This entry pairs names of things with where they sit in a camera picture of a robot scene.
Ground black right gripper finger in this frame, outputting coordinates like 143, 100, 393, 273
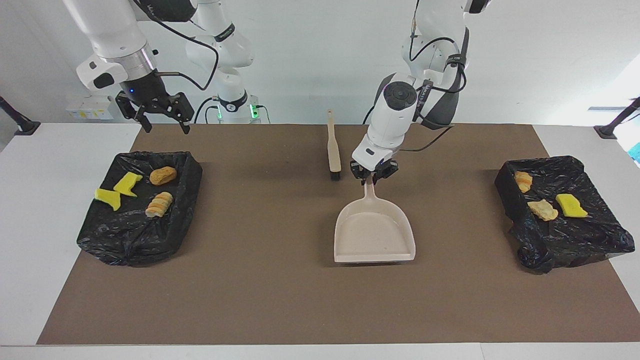
115, 92, 152, 134
172, 92, 195, 135

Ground beige hand brush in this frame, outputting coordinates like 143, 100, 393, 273
327, 110, 343, 182

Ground beige plastic dustpan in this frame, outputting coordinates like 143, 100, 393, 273
334, 177, 416, 264

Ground orange brown bread roll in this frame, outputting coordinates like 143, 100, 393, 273
149, 166, 178, 186

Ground yellow notched sponge piece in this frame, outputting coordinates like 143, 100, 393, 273
113, 171, 144, 198

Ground green and yellow sponge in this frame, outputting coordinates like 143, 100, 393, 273
94, 188, 122, 211

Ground tan cracker piece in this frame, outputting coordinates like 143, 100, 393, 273
527, 199, 560, 222

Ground yellow sponge scrap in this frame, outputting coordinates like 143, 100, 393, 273
555, 193, 589, 219

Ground black bag lined bin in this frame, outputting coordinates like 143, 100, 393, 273
76, 151, 204, 267
494, 155, 636, 274

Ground black clamp stand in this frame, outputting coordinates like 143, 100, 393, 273
593, 97, 640, 140
0, 96, 41, 137

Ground brown table mat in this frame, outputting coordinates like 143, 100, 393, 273
36, 123, 640, 346

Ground black right base cable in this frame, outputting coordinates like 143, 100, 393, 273
194, 96, 223, 124

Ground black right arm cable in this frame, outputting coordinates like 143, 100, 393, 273
131, 0, 221, 92

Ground white wall boxes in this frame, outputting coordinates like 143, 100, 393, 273
66, 96, 113, 121

